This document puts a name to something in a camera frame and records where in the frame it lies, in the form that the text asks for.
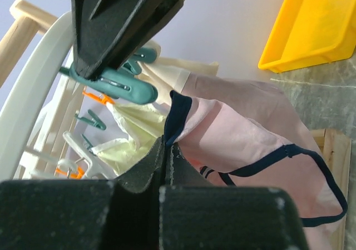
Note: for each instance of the pale green underwear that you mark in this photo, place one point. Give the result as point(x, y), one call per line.
point(142, 124)

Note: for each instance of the white clip hanger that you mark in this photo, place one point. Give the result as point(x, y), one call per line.
point(35, 135)

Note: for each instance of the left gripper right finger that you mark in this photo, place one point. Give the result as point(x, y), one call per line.
point(179, 172)

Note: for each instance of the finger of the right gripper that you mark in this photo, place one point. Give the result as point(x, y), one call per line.
point(108, 32)

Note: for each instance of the white beige underwear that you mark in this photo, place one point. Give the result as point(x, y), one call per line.
point(168, 74)

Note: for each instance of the teal clothes peg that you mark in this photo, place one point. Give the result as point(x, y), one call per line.
point(122, 82)

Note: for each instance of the yellow plastic tray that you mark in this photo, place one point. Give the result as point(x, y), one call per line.
point(308, 33)

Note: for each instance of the wooden drying rack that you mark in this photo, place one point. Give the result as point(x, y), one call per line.
point(69, 211)

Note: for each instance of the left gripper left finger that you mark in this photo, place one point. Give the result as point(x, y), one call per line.
point(132, 221)

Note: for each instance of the pink underwear navy trim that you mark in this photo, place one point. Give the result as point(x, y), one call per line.
point(229, 149)

